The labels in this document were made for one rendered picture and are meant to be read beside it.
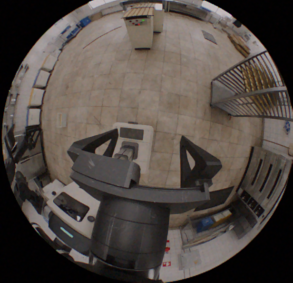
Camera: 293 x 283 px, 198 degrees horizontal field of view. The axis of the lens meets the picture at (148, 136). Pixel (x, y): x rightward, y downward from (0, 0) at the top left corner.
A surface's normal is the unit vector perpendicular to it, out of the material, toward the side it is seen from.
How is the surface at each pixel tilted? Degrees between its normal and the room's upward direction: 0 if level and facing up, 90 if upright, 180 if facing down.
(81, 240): 90
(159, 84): 0
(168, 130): 0
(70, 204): 90
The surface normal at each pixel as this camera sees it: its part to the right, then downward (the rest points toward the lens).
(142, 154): -0.04, 0.14
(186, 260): 0.13, -0.98
